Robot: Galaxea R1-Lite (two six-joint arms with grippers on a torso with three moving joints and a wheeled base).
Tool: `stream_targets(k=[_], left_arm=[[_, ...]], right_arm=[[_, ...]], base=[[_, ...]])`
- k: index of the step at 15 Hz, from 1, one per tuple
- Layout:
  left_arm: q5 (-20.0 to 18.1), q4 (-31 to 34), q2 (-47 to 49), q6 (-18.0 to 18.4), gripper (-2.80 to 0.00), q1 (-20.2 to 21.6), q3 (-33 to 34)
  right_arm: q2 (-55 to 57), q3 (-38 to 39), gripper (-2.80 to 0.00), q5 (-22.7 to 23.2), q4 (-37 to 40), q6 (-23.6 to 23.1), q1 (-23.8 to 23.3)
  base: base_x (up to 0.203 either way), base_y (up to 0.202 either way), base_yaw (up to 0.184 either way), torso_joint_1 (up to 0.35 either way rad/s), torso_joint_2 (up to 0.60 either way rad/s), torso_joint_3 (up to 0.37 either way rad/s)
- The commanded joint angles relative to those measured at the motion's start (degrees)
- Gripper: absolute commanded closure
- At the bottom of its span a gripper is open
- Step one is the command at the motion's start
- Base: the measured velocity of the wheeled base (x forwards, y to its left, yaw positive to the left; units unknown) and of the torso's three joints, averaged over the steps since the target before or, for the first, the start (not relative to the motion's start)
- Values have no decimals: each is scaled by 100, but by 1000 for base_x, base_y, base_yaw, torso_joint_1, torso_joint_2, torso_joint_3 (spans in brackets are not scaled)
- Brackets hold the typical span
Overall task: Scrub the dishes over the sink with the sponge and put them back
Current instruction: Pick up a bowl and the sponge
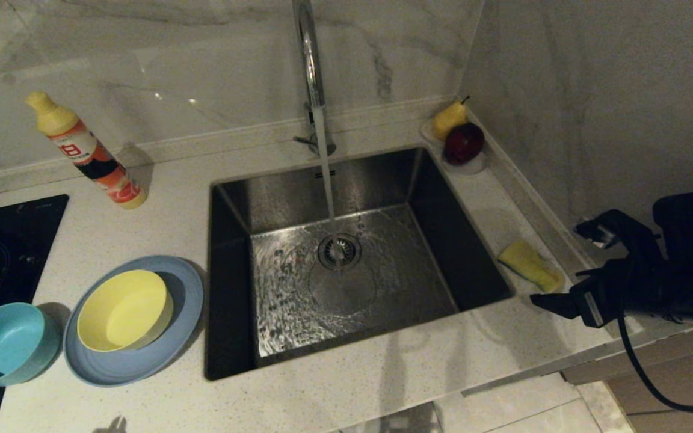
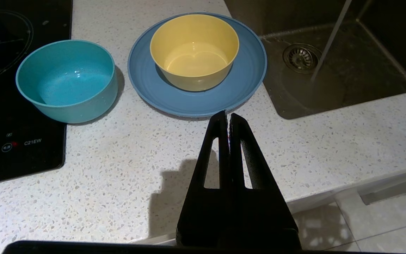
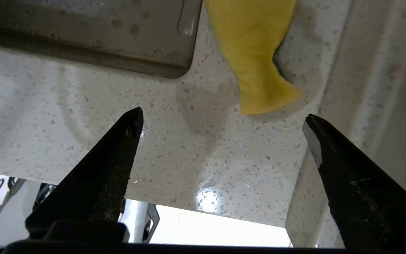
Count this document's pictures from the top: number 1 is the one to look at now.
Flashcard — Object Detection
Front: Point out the yellow green sponge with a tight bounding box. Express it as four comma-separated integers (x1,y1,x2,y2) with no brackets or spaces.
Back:
498,241,565,294

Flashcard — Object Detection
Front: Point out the orange label dish soap bottle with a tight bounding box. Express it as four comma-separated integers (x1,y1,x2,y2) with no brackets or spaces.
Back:
26,91,147,210

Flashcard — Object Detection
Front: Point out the teal bowl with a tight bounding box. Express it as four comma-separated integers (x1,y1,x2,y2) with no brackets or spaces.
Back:
0,302,61,387

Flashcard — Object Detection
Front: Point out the stainless steel sink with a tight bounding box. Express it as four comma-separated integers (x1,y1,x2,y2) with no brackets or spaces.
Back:
204,146,516,381

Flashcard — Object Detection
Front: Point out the small white dish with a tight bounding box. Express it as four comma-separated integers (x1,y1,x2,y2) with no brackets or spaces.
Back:
420,119,488,176

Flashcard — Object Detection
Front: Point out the dark red apple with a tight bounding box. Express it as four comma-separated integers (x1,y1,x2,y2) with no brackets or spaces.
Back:
442,122,485,166

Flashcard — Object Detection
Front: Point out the yellow pear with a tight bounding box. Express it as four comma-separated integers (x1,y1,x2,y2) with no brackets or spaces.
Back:
431,95,470,140

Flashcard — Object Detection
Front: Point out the round metal drain strainer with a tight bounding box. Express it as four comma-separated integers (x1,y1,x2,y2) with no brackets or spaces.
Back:
316,233,363,271

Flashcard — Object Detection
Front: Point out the running water stream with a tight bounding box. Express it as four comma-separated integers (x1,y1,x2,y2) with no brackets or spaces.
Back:
312,105,342,266

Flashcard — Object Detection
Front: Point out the chrome faucet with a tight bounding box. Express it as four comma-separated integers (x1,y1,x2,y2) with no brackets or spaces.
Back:
291,0,336,157

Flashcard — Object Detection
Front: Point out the grey blue plate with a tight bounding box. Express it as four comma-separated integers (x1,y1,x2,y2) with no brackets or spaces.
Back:
63,256,204,387

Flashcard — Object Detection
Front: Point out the yellow bowl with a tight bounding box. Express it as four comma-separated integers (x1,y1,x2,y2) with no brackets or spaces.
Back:
76,269,174,353

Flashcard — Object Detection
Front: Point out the black glass cooktop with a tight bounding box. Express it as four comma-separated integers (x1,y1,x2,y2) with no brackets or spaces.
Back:
0,194,69,433

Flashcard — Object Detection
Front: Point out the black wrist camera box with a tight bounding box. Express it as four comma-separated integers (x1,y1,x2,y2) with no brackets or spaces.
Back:
574,209,663,265

